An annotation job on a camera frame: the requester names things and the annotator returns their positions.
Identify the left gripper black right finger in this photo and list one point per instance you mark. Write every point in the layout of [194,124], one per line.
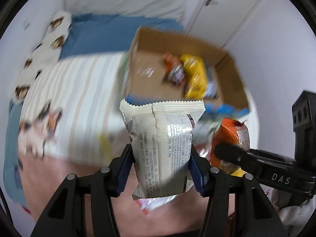
[237,155]

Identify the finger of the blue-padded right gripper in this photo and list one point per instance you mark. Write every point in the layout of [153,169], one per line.
[237,206]

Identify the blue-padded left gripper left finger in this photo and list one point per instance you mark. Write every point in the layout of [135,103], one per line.
[64,214]

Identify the orange raccoon snack bag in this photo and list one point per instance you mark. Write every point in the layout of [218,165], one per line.
[232,132]

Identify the silver grey snack packet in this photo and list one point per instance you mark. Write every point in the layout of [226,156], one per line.
[161,140]

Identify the yellow black noodle packet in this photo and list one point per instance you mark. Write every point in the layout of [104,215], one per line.
[200,81]

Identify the orange panda snack bag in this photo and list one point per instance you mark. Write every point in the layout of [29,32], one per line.
[174,69]

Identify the white red snack bar packet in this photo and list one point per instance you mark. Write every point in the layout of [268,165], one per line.
[149,204]

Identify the blue printed cardboard milk box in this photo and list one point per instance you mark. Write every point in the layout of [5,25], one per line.
[145,74]

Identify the white door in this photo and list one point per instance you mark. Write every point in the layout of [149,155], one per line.
[218,23]

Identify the bear print pillow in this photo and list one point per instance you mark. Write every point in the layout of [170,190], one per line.
[45,54]

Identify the blue bed sheet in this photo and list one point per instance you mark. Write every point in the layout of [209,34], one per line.
[89,33]

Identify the grey padded headboard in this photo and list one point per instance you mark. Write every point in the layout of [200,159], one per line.
[170,9]

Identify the metal door handle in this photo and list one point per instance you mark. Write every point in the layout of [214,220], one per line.
[211,2]

